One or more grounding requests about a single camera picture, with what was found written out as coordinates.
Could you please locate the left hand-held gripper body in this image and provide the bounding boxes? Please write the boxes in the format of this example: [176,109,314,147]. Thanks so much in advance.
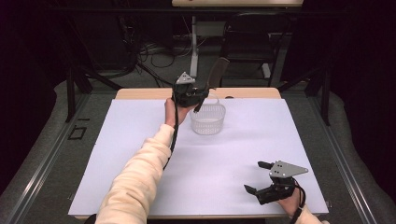
[171,71,201,109]

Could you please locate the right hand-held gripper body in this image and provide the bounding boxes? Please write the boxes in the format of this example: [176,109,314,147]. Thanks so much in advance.
[255,160,310,206]

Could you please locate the white slotted plastic basket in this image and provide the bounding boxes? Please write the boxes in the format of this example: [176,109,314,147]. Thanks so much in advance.
[189,92,227,136]

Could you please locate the person's right hand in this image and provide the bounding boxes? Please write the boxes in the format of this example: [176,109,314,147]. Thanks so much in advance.
[276,189,303,219]

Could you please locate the person's left hand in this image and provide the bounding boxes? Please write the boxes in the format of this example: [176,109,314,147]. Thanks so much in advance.
[163,97,192,129]

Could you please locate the white table sheet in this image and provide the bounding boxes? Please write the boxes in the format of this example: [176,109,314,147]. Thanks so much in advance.
[68,98,330,217]

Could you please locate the white desk leg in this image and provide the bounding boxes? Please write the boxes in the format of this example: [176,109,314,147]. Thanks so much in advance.
[189,14,201,78]

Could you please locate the black chair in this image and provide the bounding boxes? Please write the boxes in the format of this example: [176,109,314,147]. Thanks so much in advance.
[221,11,293,89]

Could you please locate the metal stand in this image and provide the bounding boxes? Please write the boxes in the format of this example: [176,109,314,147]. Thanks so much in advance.
[64,63,124,124]

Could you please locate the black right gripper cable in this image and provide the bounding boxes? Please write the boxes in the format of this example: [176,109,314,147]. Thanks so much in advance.
[289,178,308,224]

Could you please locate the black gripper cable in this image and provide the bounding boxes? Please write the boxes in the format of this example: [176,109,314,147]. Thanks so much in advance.
[162,92,180,171]
[289,178,308,224]

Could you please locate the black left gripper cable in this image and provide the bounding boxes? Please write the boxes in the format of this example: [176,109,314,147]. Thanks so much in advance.
[162,92,180,171]

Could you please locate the floor cable bundle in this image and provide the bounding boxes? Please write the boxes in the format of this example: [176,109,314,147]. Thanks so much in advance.
[120,15,194,89]

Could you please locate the aluminium floor rail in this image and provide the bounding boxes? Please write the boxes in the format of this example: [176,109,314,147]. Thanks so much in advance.
[4,92,92,224]
[306,92,379,224]

